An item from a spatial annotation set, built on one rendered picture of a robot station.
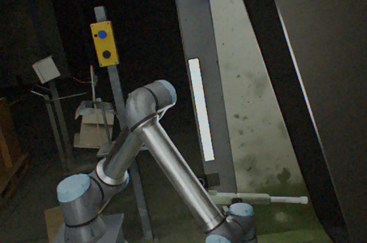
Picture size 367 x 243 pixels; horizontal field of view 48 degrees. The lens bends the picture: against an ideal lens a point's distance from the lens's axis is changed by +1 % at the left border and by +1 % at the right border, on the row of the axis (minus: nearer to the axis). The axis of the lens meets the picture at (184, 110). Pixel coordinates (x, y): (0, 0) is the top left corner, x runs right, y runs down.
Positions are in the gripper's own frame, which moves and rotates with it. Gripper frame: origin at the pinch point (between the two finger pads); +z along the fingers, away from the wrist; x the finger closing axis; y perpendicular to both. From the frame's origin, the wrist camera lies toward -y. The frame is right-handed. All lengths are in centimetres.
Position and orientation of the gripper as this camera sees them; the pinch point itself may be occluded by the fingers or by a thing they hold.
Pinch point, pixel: (229, 204)
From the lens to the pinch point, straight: 192.0
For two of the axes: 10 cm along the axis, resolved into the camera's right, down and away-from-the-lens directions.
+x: 9.9, 0.3, 1.3
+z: -1.2, -2.5, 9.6
